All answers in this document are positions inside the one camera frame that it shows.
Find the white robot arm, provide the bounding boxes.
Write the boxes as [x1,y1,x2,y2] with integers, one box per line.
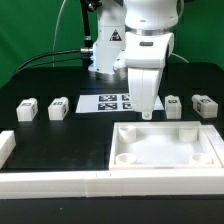
[89,0,184,120]

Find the white front fence wall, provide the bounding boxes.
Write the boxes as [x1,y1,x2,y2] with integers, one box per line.
[0,169,224,199]

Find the black thick cable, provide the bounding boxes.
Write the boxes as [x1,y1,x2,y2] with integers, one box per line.
[13,48,95,77]

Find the white sheet with markers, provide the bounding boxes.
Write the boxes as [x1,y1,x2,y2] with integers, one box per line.
[75,93,165,114]

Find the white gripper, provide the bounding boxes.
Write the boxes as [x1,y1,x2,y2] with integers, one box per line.
[124,32,174,120]

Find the white right fence wall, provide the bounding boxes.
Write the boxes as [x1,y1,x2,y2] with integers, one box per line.
[202,125,224,168]

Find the white fence wall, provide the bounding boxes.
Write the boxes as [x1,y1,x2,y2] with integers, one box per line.
[0,169,224,199]
[202,125,224,168]
[0,130,16,169]

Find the grey thin cable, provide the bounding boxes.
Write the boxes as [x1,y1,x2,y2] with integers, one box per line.
[52,0,68,68]

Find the black thin cable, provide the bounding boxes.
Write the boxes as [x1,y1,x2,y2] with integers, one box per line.
[13,56,93,77]

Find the white square tabletop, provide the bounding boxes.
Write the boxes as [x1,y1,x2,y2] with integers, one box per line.
[109,121,224,170]

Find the white left fence wall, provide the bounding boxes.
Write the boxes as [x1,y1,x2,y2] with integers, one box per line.
[0,130,16,169]

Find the black vertical hose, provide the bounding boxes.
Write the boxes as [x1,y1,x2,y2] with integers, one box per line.
[79,0,93,49]

